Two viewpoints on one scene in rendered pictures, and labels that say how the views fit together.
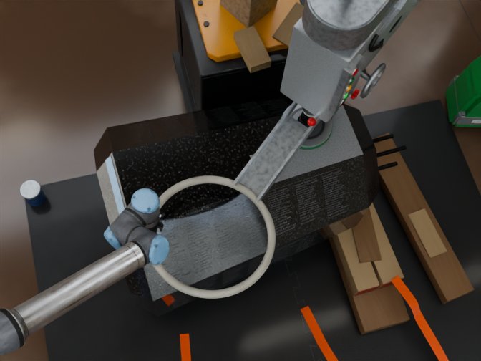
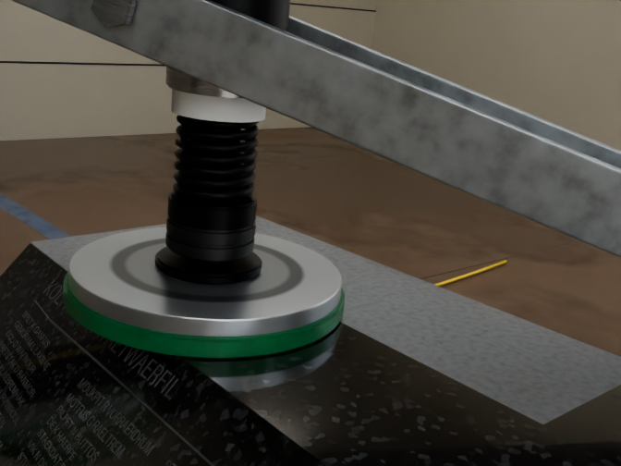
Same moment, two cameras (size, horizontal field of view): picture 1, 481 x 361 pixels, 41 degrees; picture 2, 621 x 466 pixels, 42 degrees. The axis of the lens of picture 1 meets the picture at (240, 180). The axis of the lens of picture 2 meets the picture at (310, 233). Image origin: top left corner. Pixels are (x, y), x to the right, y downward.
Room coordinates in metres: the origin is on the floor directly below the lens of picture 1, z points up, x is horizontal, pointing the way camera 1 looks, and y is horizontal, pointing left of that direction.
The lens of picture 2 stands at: (1.41, 0.35, 1.09)
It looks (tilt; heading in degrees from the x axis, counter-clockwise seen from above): 17 degrees down; 250
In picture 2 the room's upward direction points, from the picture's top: 6 degrees clockwise
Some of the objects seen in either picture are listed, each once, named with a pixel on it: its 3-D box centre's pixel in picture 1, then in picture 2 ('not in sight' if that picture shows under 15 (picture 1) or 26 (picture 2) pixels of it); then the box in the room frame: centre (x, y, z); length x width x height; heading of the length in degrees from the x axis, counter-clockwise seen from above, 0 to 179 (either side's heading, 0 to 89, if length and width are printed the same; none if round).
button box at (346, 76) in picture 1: (344, 85); not in sight; (1.17, -0.31, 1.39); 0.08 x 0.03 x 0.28; 150
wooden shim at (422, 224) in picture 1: (426, 233); not in sight; (1.15, -1.00, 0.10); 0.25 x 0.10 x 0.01; 29
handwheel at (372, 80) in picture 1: (365, 75); not in sight; (1.33, -0.41, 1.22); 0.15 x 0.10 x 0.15; 150
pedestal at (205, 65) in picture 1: (243, 54); not in sight; (1.91, 0.07, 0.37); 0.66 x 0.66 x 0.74; 22
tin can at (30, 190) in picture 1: (33, 193); not in sight; (1.09, 1.06, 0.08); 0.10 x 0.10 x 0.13
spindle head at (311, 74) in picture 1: (338, 46); not in sight; (1.35, -0.28, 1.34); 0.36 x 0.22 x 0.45; 150
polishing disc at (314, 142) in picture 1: (306, 123); (208, 273); (1.28, -0.24, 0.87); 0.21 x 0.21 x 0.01
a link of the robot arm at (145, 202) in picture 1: (145, 206); not in sight; (0.71, 0.31, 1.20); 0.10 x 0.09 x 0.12; 151
